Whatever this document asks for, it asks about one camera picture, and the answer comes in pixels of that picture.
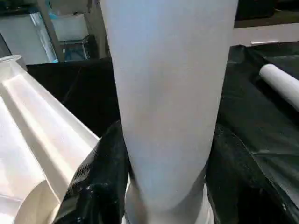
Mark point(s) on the white plastic table leg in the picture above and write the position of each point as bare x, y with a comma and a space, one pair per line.
282, 84
168, 93

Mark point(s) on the grey metal pole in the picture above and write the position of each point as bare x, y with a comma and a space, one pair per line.
50, 28

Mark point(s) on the black work mat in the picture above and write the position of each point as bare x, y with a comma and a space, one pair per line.
261, 130

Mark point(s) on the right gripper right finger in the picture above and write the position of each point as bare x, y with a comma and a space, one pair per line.
247, 191

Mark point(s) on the white drawer unit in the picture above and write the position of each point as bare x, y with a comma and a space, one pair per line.
261, 35

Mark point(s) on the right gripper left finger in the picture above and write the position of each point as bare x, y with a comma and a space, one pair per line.
100, 186

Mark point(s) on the white plastic table top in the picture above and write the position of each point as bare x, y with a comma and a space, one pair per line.
37, 121

